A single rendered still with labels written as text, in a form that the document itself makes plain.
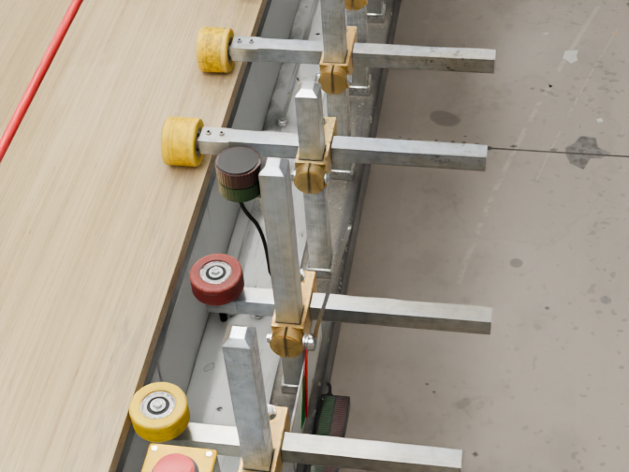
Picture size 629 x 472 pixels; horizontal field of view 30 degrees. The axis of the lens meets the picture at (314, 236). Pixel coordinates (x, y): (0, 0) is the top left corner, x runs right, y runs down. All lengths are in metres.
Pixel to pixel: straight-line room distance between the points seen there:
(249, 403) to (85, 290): 0.42
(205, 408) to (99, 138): 0.50
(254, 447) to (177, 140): 0.58
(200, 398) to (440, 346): 0.97
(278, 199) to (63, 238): 0.46
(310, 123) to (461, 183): 1.47
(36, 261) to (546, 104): 1.98
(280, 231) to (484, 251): 1.49
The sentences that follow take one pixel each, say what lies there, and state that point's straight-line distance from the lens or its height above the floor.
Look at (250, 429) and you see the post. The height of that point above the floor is 0.95.
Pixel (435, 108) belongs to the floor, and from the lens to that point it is 3.46.
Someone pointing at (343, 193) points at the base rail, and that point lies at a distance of 2.17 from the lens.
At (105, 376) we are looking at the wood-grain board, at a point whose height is 0.90.
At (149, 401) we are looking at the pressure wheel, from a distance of 1.64.
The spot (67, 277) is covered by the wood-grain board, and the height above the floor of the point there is 0.90.
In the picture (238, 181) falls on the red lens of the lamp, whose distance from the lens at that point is 1.53.
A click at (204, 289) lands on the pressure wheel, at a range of 1.75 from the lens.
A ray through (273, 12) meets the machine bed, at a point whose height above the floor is 0.77.
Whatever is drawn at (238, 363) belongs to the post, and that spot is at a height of 1.09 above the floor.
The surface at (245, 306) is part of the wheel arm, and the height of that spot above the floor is 0.85.
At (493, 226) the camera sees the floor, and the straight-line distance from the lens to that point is 3.11.
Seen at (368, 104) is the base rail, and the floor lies 0.70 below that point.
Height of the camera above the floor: 2.20
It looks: 45 degrees down
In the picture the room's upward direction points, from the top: 5 degrees counter-clockwise
